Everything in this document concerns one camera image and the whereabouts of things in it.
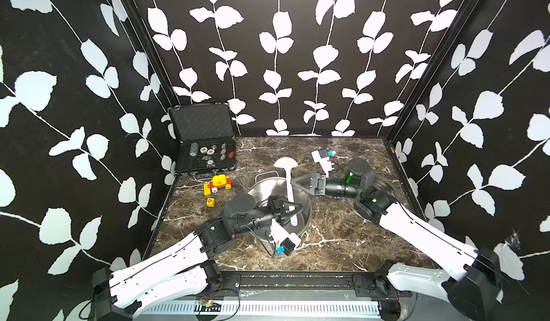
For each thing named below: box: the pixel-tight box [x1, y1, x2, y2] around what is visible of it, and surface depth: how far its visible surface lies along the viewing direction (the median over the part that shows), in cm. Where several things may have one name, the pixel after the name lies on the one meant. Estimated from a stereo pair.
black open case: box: [167, 102, 238, 175], surface depth 110 cm
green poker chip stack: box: [189, 142, 199, 157], surface depth 113 cm
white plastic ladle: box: [273, 156, 299, 227], surface depth 75 cm
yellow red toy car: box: [203, 174, 234, 197], surface depth 100 cm
